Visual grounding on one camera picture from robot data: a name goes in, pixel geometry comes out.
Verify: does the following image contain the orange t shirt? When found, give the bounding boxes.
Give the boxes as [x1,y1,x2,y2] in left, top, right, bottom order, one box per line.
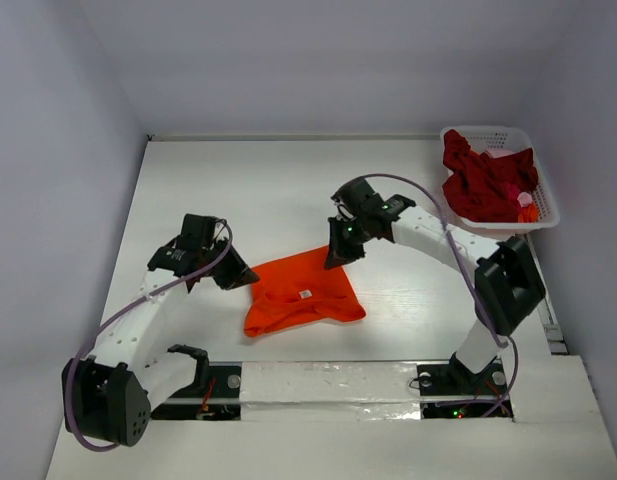
[243,246,366,338]

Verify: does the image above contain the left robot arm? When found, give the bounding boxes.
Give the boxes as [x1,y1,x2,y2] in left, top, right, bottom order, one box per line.
[62,214,259,453]

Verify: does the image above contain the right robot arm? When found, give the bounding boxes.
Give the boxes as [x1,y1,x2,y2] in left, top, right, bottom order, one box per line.
[324,176,546,394]

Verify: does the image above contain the dark red t shirt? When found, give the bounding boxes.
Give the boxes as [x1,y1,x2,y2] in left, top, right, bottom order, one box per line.
[443,129,539,223]

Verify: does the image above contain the white plastic basket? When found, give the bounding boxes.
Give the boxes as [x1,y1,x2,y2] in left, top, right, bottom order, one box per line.
[439,125,559,233]

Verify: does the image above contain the pink garment in basket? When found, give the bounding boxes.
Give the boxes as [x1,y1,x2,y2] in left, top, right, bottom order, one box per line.
[484,148,532,214]

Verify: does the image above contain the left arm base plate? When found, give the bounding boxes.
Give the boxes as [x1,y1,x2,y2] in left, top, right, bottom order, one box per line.
[151,362,242,421]

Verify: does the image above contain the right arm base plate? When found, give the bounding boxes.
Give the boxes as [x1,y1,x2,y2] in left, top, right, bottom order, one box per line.
[408,359,513,420]

